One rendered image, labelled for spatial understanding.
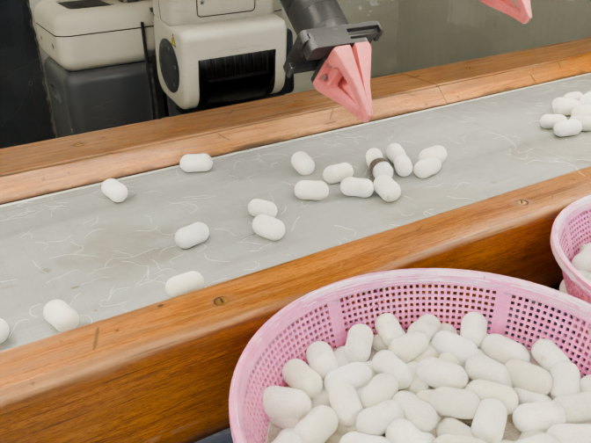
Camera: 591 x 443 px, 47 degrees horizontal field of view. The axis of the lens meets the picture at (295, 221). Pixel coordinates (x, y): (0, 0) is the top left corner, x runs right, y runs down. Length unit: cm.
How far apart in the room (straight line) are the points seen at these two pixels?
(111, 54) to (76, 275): 99
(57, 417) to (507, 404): 28
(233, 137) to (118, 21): 75
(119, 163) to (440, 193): 36
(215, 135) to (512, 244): 39
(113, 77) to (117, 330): 113
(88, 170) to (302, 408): 44
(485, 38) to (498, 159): 215
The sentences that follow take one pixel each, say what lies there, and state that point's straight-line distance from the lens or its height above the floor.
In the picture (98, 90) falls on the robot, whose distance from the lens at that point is 156.
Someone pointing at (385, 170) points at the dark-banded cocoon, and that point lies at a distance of 73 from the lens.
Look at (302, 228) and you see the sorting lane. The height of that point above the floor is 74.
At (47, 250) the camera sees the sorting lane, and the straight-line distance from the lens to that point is 66.
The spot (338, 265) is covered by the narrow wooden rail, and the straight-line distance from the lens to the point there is 53.
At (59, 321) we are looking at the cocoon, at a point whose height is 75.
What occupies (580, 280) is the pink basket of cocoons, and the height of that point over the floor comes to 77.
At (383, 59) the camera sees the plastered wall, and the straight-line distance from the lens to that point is 338.
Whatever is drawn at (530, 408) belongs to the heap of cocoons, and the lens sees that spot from 45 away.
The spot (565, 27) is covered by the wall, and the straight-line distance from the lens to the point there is 269.
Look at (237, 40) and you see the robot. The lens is 132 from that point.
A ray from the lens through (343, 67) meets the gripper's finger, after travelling 73.
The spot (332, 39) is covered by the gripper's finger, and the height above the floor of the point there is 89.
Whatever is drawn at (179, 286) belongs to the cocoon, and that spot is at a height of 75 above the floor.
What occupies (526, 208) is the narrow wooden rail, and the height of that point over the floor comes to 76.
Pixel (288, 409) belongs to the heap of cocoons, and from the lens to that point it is 44.
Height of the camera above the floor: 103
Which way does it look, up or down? 26 degrees down
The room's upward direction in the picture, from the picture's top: 2 degrees counter-clockwise
